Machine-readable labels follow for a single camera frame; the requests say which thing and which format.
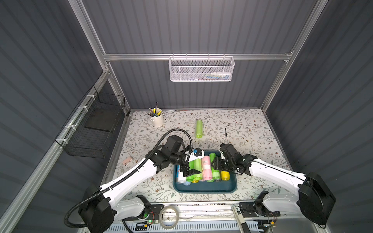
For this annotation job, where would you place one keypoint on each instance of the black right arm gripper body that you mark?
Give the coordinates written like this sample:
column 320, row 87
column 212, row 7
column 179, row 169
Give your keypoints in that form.
column 219, row 162

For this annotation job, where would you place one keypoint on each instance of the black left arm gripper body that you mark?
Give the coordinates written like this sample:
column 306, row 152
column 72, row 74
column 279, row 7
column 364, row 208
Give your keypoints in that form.
column 188, row 166

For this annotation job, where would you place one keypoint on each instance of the white roll with red label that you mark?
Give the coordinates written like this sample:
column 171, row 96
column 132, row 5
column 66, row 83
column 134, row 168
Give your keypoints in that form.
column 182, row 178

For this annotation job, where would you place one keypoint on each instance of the light green roll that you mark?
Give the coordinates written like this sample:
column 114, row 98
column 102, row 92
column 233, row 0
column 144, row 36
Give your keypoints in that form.
column 197, row 165

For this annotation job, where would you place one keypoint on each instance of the pink trash bag roll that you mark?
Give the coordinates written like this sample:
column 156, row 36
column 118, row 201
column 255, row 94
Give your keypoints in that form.
column 206, row 167

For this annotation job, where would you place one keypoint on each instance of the bright green roll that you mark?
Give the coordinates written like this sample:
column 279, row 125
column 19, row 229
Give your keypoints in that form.
column 190, row 178
column 215, row 173

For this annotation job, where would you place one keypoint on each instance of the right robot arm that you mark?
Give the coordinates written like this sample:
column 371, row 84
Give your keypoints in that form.
column 309, row 194

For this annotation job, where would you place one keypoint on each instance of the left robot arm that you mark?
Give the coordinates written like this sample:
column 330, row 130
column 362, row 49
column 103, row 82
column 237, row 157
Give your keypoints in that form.
column 100, row 206

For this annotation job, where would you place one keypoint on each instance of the teal plastic storage box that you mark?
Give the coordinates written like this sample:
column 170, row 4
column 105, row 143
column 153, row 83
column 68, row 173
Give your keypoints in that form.
column 223, row 187

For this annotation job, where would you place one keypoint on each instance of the clear packing tape roll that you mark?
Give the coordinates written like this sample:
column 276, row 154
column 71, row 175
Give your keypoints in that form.
column 169, row 217

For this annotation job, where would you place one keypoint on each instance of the white pen holder cup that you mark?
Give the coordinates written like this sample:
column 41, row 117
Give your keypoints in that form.
column 158, row 120

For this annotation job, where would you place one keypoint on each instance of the pens and pencils bunch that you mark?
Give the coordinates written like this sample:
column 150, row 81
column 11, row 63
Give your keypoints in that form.
column 155, row 112

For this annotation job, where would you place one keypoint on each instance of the pink small stapler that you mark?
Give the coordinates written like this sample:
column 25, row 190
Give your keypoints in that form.
column 127, row 161

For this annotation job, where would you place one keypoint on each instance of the items in white basket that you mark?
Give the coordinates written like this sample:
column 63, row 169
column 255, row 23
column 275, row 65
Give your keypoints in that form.
column 213, row 76

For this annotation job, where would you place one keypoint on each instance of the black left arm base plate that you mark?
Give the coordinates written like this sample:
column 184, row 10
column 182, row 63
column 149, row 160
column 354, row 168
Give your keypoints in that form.
column 150, row 212

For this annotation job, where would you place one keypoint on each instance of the white wire wall basket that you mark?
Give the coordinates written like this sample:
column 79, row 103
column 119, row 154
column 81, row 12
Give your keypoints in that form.
column 182, row 68

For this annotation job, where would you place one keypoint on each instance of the black wire side basket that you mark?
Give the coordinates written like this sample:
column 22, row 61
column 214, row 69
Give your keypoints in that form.
column 94, row 130

